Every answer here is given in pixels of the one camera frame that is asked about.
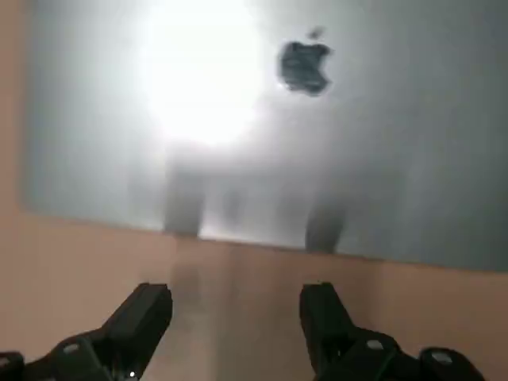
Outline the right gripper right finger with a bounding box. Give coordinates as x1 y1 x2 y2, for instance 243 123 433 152
298 281 486 381

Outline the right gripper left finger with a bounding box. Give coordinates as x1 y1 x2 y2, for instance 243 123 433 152
0 282 174 381

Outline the silver laptop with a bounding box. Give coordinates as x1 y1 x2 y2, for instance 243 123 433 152
19 0 508 275

